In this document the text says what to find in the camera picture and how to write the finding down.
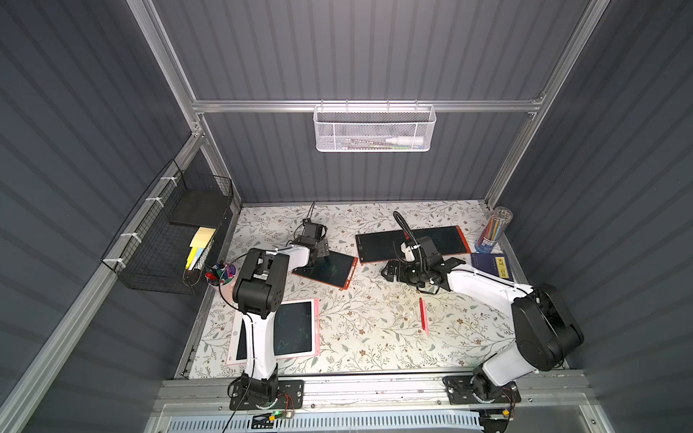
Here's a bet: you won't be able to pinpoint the red tablet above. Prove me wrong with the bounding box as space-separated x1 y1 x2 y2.
413 226 471 255
292 251 358 290
356 230 406 263

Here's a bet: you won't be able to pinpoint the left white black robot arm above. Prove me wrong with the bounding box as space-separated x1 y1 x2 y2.
233 218 328 406

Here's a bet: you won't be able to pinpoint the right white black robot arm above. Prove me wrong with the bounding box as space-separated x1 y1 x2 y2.
381 235 585 403

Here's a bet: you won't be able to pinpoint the pink white writing tablet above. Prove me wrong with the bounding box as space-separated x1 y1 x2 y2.
226 298 321 366

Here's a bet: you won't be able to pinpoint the dark blue notebook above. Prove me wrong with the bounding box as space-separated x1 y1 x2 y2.
470 253 514 281

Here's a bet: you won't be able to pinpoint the clear cup coloured pencils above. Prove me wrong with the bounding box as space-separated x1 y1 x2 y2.
475 207 514 254

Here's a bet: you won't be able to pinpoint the pink cup with markers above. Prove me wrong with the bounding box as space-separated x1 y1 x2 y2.
204 262 236 287

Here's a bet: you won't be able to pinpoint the yellow sticky notes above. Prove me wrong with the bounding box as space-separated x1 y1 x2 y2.
185 227 216 271

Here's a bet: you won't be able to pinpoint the black tray in basket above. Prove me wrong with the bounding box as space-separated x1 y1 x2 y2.
169 189 228 228

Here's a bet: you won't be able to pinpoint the white marker in basket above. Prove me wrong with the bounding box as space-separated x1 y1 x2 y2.
384 136 425 148

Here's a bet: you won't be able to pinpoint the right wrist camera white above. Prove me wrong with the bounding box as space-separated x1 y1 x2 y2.
400 243 416 263

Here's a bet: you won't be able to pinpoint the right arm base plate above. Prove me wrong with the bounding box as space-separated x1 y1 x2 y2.
442 373 522 406

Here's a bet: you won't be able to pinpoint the white wire mesh basket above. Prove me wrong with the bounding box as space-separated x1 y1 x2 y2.
312 104 437 153

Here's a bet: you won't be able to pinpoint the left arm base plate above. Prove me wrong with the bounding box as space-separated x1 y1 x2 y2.
227 377 305 411

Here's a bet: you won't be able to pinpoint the black wire wall basket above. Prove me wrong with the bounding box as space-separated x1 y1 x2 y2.
102 161 234 295

